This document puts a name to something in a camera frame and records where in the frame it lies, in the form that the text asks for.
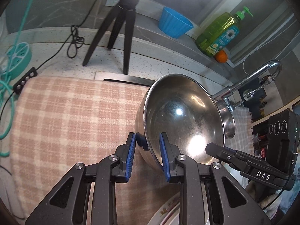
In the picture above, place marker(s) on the flexible faucet sprayer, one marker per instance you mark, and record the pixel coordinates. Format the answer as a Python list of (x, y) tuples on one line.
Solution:
[(257, 88)]

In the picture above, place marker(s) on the chrome faucet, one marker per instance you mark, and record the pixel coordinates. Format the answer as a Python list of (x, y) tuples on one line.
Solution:
[(253, 77)]

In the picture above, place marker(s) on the large steel bowl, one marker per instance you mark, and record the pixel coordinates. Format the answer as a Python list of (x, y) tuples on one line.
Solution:
[(182, 121)]

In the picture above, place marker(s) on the black tripod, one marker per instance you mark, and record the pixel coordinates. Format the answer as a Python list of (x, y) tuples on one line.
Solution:
[(117, 28)]

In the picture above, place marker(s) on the green dish soap bottle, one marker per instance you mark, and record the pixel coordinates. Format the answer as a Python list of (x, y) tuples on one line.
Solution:
[(218, 35)]

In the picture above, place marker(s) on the floral deep plate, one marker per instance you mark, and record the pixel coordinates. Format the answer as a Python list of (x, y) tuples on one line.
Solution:
[(164, 212)]

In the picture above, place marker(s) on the red steel bowl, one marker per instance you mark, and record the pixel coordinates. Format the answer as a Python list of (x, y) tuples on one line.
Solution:
[(226, 121)]

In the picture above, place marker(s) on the black inline remote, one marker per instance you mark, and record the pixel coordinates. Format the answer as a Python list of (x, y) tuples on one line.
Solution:
[(24, 79)]

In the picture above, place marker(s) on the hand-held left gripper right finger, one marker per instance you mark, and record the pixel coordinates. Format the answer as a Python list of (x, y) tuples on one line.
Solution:
[(164, 154)]

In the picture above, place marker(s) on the blue ribbed cup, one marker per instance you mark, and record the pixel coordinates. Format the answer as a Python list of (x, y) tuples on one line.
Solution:
[(173, 24)]

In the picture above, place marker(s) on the dark knife block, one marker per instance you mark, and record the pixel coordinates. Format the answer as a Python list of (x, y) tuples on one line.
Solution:
[(257, 105)]

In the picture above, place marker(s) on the orange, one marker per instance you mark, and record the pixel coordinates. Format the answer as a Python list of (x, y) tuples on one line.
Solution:
[(221, 56)]

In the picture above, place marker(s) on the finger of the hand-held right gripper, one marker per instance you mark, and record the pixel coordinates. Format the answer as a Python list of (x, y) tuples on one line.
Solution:
[(225, 153)]

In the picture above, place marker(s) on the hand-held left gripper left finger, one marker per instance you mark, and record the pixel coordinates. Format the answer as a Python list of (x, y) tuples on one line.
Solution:
[(131, 152)]

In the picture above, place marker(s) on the checkered cloth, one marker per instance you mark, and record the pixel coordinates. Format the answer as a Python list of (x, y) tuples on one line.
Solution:
[(70, 121)]

